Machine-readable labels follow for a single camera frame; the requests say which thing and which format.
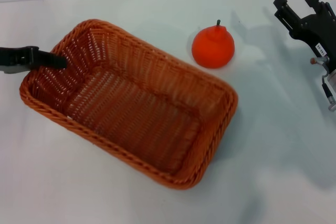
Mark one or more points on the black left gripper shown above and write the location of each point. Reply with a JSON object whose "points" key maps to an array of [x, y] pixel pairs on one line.
{"points": [[15, 57]]}

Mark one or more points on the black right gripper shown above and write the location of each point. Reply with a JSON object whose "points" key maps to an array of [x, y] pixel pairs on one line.
{"points": [[316, 32]]}

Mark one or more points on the orange woven wicker basket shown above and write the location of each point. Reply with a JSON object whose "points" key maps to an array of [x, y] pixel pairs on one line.
{"points": [[136, 119]]}

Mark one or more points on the orange toy fruit with stem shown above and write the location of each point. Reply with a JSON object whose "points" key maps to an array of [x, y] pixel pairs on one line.
{"points": [[212, 48]]}

